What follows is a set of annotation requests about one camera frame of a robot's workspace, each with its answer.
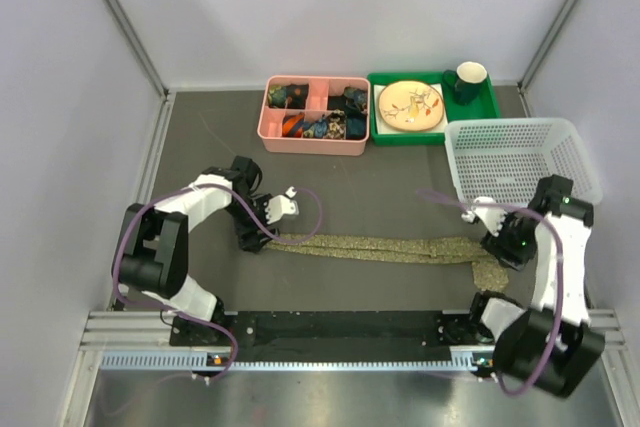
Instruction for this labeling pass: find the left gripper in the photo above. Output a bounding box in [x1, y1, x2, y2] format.
[224, 194, 279, 253]

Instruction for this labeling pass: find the olive green patterned tie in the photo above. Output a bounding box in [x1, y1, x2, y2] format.
[267, 234, 509, 293]

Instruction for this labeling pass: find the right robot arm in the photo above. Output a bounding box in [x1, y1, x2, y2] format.
[462, 175, 605, 399]

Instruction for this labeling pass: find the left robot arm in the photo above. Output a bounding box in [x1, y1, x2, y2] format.
[112, 156, 279, 344]

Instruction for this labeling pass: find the white perforated plastic basket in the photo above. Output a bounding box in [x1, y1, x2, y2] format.
[444, 118, 603, 206]

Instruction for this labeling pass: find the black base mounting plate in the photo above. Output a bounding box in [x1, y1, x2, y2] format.
[169, 311, 493, 377]

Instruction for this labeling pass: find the pink divided storage box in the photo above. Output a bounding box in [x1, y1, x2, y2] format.
[257, 75, 372, 156]

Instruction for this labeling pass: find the rolled orange blue tie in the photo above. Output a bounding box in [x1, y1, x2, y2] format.
[281, 113, 314, 138]

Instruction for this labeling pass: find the rolled dark paisley tie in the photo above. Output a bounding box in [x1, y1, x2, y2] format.
[302, 116, 366, 141]

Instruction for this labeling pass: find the rolled dark floral tie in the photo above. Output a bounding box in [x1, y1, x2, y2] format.
[267, 84, 309, 109]

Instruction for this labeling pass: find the dark green mug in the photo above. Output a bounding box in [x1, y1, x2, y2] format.
[442, 61, 488, 105]

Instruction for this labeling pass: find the rolled teal patterned tie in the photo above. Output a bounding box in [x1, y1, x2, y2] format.
[327, 87, 368, 116]

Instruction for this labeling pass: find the cream floral plate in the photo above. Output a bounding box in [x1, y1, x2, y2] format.
[377, 80, 446, 133]

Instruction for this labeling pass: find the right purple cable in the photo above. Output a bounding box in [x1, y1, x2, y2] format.
[415, 188, 567, 396]

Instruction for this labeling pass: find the purple cable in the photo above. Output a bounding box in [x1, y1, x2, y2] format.
[112, 186, 324, 378]
[415, 188, 567, 396]

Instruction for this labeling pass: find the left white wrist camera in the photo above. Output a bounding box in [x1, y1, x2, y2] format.
[264, 186, 300, 225]

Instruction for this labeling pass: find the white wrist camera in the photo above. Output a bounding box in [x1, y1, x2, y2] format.
[264, 186, 300, 225]
[461, 196, 507, 237]

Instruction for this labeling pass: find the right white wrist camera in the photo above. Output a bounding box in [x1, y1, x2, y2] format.
[461, 196, 507, 237]

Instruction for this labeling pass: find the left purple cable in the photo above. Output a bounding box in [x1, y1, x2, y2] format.
[112, 186, 324, 378]

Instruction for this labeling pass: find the grey slotted cable duct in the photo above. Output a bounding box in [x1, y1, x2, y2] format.
[99, 350, 494, 372]

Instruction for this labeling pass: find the aluminium frame rail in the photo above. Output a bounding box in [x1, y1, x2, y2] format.
[80, 311, 175, 350]

